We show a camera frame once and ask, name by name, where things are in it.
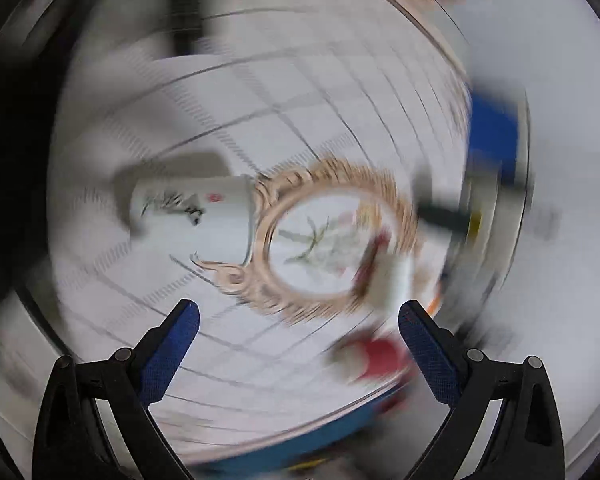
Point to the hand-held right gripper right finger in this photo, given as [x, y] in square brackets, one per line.
[430, 355]

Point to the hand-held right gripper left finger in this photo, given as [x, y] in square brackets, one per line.
[166, 355]

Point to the white printed cup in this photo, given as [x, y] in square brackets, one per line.
[200, 210]

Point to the red and white object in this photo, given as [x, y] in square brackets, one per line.
[375, 355]

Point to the dark green object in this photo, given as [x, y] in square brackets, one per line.
[440, 215]

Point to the gold-rimmed floral plate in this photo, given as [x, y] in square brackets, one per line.
[315, 240]

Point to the white grid mat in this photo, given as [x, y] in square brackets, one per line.
[220, 135]

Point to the blue object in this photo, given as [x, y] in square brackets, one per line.
[495, 135]

